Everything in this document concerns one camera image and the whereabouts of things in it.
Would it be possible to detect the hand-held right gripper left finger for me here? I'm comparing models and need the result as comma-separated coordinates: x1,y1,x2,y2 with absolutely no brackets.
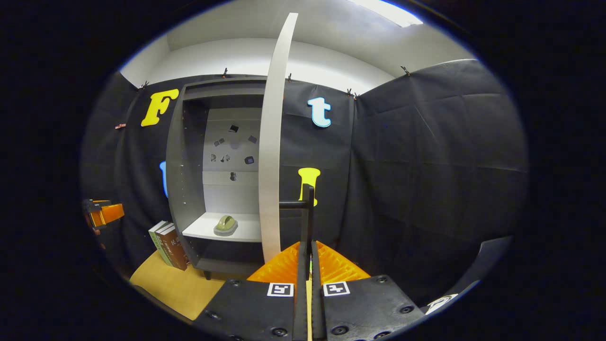
193,241,308,341

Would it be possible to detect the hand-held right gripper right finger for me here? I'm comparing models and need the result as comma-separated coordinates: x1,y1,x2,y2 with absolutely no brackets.
310,241,425,341

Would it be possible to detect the black door handle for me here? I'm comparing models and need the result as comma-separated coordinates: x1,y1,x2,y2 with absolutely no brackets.
278,184,316,259

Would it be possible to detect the grey cabinet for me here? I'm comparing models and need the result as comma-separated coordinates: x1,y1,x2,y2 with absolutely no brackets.
166,76,285,280

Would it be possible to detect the white cabinet shelf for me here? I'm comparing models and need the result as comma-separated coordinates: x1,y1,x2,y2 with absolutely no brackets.
182,212,263,243

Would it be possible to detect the light green book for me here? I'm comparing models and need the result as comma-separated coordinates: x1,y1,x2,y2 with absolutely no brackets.
148,221,173,267

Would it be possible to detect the brown book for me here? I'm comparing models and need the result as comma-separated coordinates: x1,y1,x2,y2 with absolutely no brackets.
159,226,190,271

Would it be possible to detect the black backdrop cloth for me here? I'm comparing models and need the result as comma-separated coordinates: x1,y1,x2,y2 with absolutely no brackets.
80,59,528,304

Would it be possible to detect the dark grey curved panel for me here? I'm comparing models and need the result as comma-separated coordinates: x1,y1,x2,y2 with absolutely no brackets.
424,236,514,315

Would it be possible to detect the long ceiling light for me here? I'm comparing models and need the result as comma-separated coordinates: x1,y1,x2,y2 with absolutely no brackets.
350,0,424,28

